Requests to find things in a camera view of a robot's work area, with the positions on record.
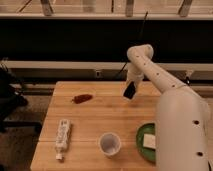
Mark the black office chair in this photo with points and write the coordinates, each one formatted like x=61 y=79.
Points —
x=11 y=90

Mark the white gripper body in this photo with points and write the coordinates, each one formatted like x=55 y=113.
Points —
x=134 y=75

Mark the green plate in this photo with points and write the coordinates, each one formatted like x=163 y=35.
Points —
x=147 y=153

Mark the black eraser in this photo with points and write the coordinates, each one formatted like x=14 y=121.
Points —
x=130 y=91

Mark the red chili pepper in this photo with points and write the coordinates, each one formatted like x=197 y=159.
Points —
x=82 y=98

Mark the white sponge block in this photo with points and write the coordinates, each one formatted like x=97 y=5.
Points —
x=149 y=141

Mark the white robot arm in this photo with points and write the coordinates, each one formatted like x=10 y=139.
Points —
x=181 y=114

